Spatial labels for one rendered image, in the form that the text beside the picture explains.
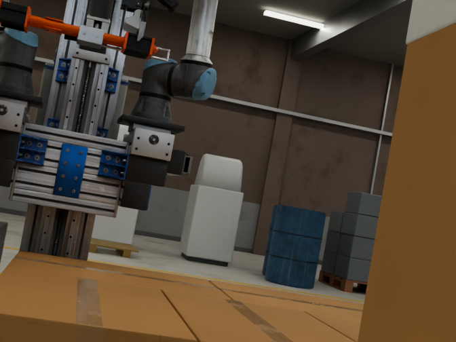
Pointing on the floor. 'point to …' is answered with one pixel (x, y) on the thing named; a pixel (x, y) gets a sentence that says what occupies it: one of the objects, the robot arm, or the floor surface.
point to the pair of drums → (293, 246)
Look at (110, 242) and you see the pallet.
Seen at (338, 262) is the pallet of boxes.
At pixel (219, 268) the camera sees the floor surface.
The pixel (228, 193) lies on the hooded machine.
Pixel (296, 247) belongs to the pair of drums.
